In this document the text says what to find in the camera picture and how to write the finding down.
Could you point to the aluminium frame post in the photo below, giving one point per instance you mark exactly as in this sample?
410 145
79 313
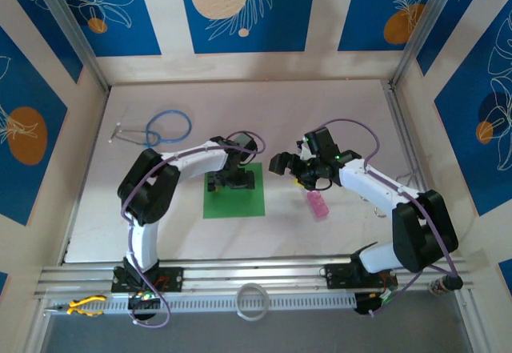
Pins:
424 29
72 33

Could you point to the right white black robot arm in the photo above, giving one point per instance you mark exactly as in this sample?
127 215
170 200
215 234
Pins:
372 185

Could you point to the aluminium frame leg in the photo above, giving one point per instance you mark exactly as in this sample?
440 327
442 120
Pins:
36 333
468 325

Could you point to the aluminium table side rail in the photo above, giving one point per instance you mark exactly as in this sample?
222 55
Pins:
404 129

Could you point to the aluminium mounting rail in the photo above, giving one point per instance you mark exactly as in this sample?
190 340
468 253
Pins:
256 267

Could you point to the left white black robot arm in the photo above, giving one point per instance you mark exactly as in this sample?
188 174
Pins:
192 165

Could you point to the green paper sheet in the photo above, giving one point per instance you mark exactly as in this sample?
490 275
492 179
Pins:
236 205

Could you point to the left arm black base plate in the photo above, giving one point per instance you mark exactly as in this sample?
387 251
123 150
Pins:
172 279

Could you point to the small green circuit board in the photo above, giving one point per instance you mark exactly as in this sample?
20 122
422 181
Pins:
386 297

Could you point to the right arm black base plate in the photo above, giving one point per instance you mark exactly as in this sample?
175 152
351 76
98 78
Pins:
340 275

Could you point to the small bottle black cap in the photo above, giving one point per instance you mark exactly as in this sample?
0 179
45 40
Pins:
439 286

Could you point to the blue stethoscope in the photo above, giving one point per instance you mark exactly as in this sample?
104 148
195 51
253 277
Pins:
149 139

